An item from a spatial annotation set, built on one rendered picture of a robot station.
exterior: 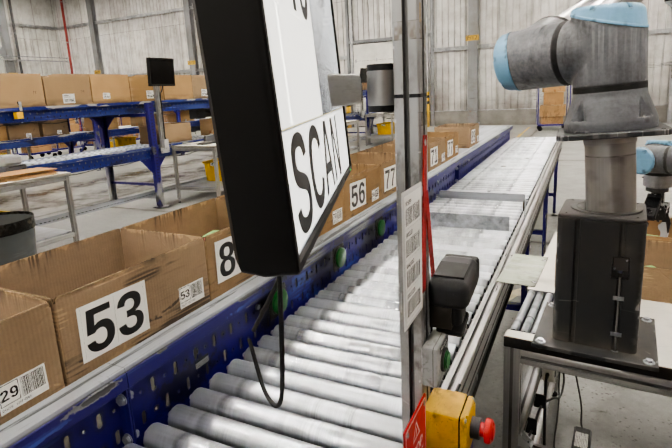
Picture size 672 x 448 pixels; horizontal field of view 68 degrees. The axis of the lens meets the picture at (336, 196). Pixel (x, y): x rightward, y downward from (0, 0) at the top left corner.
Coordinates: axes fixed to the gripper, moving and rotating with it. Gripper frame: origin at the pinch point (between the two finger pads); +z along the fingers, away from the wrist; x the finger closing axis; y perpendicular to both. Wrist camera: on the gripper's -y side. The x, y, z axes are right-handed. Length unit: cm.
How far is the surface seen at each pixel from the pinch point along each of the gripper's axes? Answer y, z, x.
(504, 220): 0, 0, 55
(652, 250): -19.2, -2.8, -3.7
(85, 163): 14, 5, 553
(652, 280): -46.7, -2.5, -8.8
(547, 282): -49, 4, 19
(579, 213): -84, -29, 1
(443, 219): -8, 1, 81
